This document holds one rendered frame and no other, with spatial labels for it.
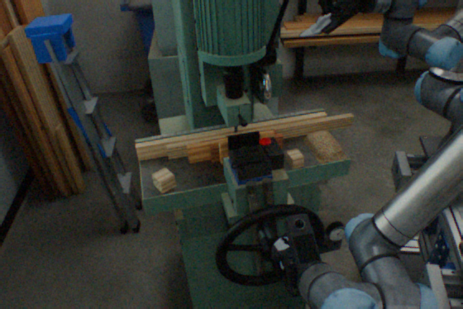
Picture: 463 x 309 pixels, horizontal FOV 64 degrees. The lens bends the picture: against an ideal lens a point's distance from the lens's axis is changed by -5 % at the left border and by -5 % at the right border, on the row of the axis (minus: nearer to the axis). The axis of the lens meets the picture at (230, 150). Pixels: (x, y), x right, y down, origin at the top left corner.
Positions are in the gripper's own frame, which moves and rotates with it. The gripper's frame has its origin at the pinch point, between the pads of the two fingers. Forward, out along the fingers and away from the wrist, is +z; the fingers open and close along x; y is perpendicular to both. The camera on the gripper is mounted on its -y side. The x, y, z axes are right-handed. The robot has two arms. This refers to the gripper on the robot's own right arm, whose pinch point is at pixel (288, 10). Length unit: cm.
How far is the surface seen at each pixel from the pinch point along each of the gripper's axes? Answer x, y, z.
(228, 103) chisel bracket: 12.3, -22.7, 14.8
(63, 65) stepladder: -36, -74, 70
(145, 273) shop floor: 53, -128, 54
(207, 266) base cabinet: 54, -53, 27
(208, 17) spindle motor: -2.2, -2.6, 18.8
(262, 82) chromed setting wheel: 3.4, -32.1, 1.0
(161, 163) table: 22, -37, 36
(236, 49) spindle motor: 5.3, -6.3, 13.1
